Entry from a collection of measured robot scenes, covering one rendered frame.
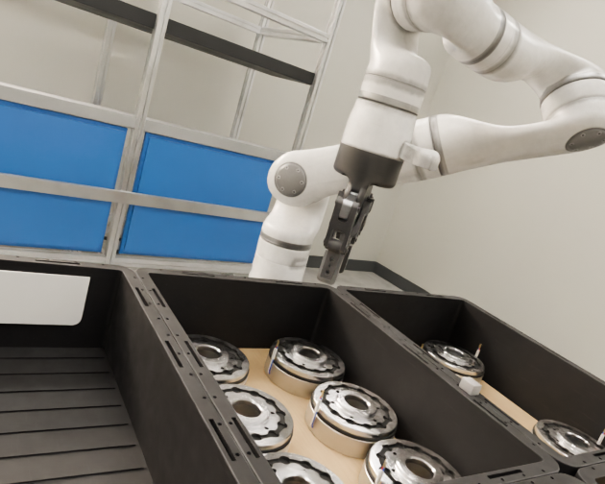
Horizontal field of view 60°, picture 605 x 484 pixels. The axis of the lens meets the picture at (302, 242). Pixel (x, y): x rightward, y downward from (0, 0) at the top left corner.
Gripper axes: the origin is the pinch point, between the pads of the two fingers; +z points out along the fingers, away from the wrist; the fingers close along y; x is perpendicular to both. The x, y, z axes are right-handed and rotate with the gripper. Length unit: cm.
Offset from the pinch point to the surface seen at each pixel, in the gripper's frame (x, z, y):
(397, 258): 8, 80, -387
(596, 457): 31.2, 6.6, 8.8
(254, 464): 2.5, 6.7, 30.5
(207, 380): -4.4, 6.8, 23.2
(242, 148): -79, 10, -180
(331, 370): 3.9, 13.9, -2.1
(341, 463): 8.6, 16.8, 11.4
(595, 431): 40.3, 13.1, -13.9
